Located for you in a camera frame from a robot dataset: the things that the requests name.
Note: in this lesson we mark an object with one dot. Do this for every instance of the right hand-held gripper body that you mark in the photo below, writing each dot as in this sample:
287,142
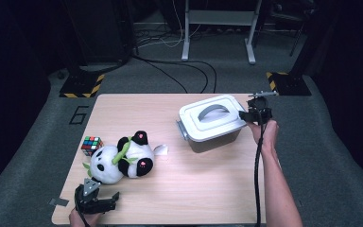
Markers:
261,112

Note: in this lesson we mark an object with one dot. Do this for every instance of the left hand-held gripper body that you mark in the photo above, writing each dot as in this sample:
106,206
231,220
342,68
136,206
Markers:
88,201

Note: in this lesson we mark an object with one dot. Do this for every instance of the white lidded plastic bin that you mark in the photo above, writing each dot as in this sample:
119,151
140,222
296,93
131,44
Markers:
233,117

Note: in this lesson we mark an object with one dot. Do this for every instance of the clear plastic storage box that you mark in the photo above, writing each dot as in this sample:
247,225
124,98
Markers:
214,144

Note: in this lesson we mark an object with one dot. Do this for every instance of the panda plush toy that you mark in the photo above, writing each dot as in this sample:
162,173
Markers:
135,154

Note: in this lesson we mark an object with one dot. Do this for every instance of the colourful puzzle cube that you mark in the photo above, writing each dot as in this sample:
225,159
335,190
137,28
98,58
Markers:
91,145

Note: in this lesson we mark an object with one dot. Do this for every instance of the person's left hand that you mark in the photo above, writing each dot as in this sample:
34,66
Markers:
82,220

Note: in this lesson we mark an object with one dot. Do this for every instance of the person's right hand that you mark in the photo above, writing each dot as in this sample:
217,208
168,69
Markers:
269,135

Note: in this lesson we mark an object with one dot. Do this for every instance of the grey tape strip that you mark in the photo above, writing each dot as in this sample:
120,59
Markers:
58,202

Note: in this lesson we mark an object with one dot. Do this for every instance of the black yellow striped base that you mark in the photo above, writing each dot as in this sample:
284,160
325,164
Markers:
82,85
290,83

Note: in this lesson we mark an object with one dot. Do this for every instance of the dark cabinet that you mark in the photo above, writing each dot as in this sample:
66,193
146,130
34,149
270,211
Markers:
100,31

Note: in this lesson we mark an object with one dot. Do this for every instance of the white metal stand frame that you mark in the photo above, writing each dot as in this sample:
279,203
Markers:
220,17

